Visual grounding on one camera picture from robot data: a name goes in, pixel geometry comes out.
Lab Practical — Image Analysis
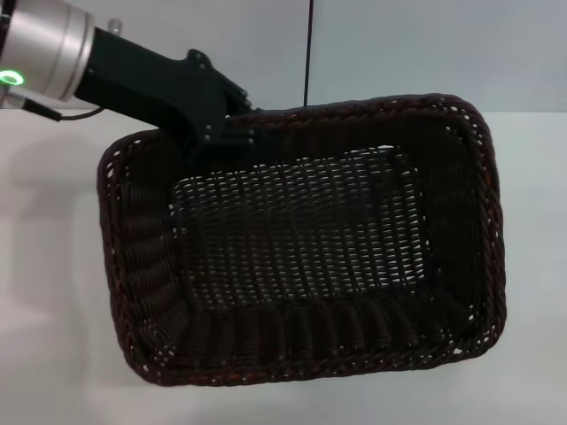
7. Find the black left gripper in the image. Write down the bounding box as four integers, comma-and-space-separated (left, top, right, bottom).
74, 27, 268, 157

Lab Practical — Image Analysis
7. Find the dark brown woven wicker basket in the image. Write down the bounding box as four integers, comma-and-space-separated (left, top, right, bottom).
96, 92, 508, 389

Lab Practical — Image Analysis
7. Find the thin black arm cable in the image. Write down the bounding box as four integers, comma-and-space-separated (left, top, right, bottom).
24, 97, 104, 122

